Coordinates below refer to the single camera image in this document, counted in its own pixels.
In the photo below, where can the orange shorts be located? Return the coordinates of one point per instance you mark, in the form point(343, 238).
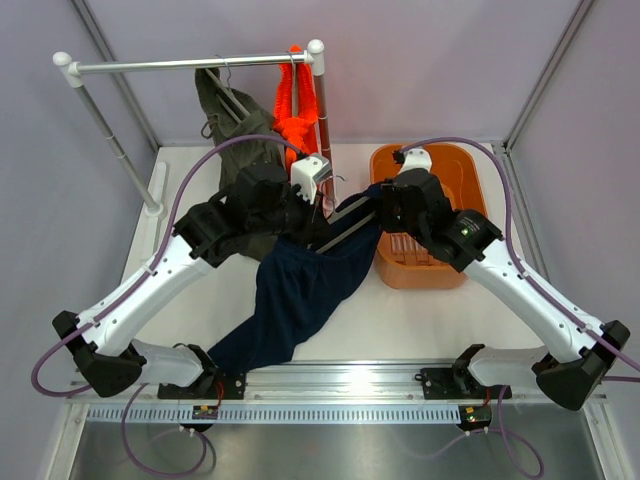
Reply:
point(299, 131)

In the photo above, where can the navy blue shorts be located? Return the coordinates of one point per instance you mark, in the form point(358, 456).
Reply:
point(297, 292)

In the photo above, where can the orange plastic basket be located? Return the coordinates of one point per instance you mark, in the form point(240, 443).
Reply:
point(400, 261)

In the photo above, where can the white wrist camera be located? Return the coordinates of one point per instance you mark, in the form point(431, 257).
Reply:
point(308, 174)
point(415, 158)

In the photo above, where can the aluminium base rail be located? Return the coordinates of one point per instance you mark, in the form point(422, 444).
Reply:
point(332, 383)

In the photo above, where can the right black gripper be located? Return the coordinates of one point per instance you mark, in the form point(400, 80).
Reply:
point(389, 197)

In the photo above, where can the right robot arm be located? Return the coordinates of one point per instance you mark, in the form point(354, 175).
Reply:
point(577, 348)

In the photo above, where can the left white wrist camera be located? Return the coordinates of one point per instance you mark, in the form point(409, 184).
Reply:
point(308, 174)

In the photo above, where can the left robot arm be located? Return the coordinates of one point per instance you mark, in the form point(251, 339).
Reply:
point(104, 345)

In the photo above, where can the silver clothes rack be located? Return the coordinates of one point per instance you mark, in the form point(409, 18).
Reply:
point(74, 73)

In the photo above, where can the white slotted cable duct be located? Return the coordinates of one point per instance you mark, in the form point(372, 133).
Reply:
point(436, 414)

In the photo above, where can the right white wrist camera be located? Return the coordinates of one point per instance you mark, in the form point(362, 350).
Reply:
point(415, 158)

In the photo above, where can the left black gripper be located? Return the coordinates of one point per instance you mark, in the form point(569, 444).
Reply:
point(314, 225)

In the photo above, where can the grey hanger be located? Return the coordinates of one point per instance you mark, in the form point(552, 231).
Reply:
point(294, 83)
point(353, 223)
point(234, 107)

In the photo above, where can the olive green shorts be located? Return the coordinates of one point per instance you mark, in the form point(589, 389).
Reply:
point(249, 142)

